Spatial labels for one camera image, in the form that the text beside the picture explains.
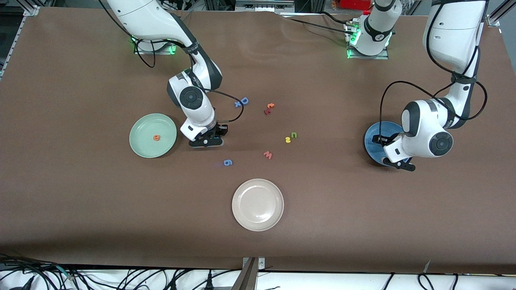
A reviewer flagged blue plate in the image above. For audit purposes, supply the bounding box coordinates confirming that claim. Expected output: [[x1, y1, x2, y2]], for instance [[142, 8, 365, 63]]
[[364, 121, 406, 166]]

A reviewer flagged metal table edge bracket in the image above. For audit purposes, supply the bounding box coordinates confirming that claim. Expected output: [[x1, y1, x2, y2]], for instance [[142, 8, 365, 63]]
[[231, 257, 266, 290]]

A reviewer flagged looped black floor cable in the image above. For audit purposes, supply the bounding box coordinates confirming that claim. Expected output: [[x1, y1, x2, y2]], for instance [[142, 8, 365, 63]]
[[417, 273, 435, 290]]

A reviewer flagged grey metal frame bar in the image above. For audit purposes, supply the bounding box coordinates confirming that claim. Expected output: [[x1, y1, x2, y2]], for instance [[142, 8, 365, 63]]
[[236, 0, 295, 12]]

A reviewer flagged thin black table cable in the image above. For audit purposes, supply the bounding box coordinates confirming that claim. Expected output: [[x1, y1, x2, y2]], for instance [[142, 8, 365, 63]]
[[322, 11, 352, 24], [282, 16, 351, 34]]

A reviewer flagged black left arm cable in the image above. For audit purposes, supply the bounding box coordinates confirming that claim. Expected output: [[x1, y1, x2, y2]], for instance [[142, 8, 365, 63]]
[[379, 0, 488, 139]]

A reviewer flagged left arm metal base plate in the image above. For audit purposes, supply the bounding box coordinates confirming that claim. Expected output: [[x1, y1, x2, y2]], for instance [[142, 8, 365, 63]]
[[346, 20, 390, 60]]

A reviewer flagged aluminium table side rail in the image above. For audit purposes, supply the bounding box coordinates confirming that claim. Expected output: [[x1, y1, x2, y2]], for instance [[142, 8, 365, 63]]
[[0, 15, 27, 79]]

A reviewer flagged pale green plate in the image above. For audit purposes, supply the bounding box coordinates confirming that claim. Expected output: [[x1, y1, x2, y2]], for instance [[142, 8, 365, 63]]
[[129, 113, 177, 158]]

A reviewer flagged teal floor cable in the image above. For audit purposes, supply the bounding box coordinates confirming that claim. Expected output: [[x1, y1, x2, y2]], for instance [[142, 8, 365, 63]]
[[52, 264, 76, 279]]

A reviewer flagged beige plate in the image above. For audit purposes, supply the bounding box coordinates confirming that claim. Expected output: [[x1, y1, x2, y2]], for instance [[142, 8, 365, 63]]
[[232, 178, 284, 232]]

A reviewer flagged red box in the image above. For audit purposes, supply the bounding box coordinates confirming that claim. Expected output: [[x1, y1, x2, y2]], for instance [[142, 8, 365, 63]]
[[340, 0, 371, 10]]

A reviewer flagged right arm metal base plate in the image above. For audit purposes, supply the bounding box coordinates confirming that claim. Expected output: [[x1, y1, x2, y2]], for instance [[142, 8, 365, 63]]
[[134, 39, 178, 55]]

